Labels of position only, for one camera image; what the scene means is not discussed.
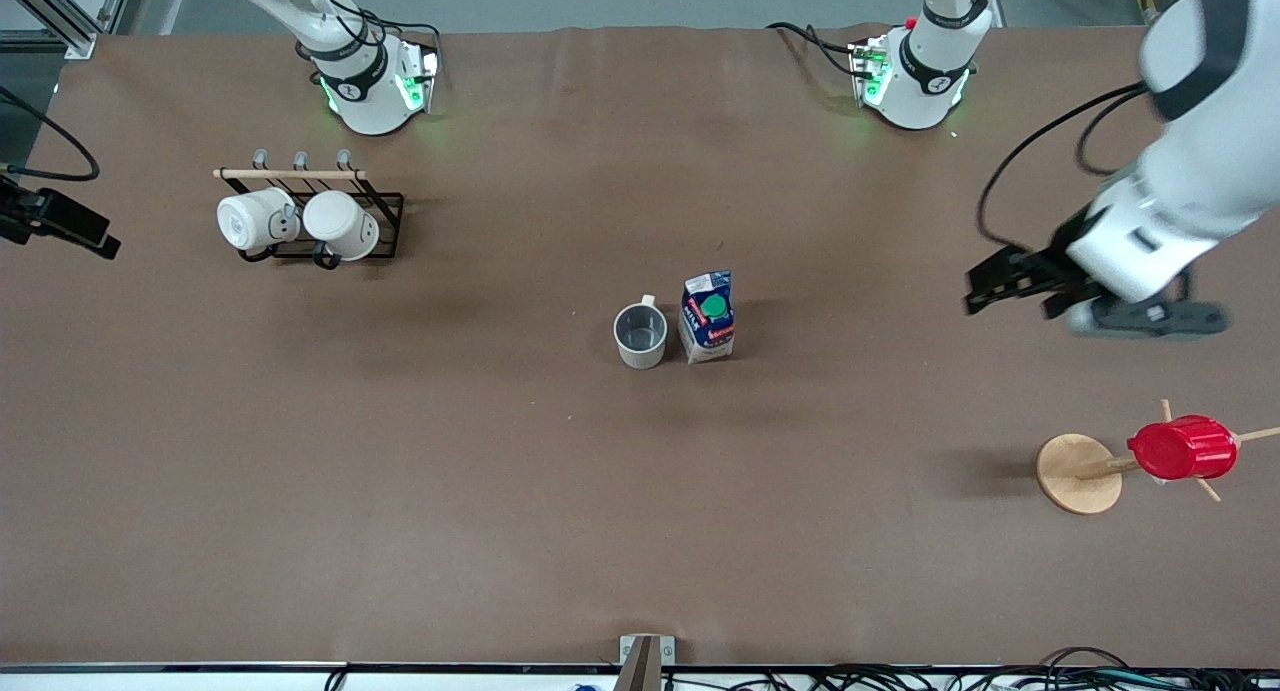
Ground blue white milk carton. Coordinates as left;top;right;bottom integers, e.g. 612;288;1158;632
678;269;736;364

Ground white mug grey inside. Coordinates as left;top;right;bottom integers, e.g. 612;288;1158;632
613;294;669;370

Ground red plastic cup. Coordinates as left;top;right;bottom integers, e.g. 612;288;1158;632
1127;415;1239;481

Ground white mug lying sideways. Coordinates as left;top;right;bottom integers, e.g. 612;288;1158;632
217;188;301;254
302;190;381;264

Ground wooden mug tree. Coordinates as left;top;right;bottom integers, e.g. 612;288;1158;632
1036;399;1280;516

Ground metal connector box green light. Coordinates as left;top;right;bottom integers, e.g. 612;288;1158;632
848;37;893;108
393;39;442;114

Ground brown table cover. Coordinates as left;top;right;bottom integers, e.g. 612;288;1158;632
0;24;1280;668

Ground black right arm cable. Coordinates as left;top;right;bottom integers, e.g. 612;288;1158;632
0;85;101;183

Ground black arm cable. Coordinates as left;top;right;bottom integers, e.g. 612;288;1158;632
0;85;101;183
975;81;1153;250

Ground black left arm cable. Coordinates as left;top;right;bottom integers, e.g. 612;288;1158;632
975;81;1153;250

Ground black wire mug rack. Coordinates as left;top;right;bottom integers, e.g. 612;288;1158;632
213;149;406;270

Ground black base cable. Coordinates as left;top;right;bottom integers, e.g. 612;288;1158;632
766;21;863;78

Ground black cable bundle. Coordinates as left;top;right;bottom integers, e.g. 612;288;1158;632
660;647;1280;691

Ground metal table bracket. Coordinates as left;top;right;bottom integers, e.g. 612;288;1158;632
612;634;675;691

